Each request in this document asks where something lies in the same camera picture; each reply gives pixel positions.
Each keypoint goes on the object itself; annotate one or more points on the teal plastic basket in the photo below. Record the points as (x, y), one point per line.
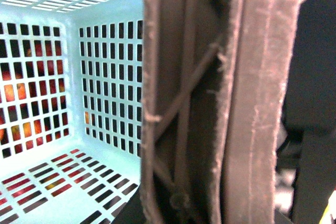
(71, 84)

